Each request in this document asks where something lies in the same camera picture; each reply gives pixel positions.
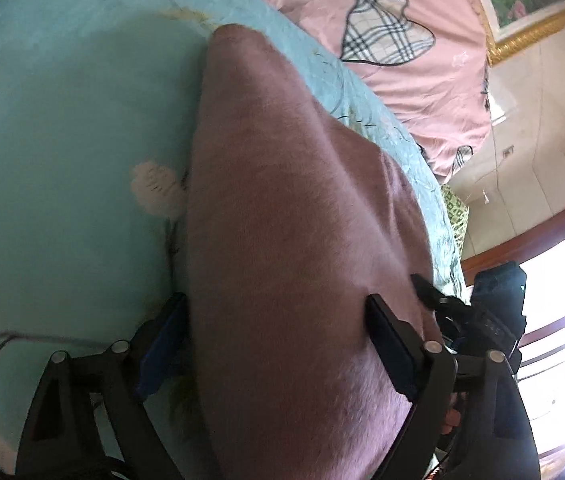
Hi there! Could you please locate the mauve knit sweater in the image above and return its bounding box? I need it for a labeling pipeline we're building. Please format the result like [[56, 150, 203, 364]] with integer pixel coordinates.
[[186, 25, 439, 479]]

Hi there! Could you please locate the right hand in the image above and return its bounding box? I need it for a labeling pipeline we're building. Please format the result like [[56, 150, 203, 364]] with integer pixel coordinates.
[[441, 392, 465, 436]]

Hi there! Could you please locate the green white checkered pillow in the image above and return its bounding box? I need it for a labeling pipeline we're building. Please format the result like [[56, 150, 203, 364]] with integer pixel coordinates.
[[441, 184, 470, 254]]

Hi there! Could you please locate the pink quilt with plaid hearts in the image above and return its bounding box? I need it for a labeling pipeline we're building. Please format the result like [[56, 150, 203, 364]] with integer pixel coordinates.
[[264, 0, 491, 183]]

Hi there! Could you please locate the gold framed floral painting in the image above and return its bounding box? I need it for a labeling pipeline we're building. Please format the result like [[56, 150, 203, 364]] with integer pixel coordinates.
[[472, 0, 565, 67]]

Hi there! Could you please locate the teal floral bed sheet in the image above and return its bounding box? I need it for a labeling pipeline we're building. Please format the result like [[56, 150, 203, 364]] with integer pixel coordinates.
[[0, 0, 465, 474]]

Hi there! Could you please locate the brown wooden window frame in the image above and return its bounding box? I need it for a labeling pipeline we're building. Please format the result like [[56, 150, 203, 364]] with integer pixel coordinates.
[[461, 209, 565, 348]]

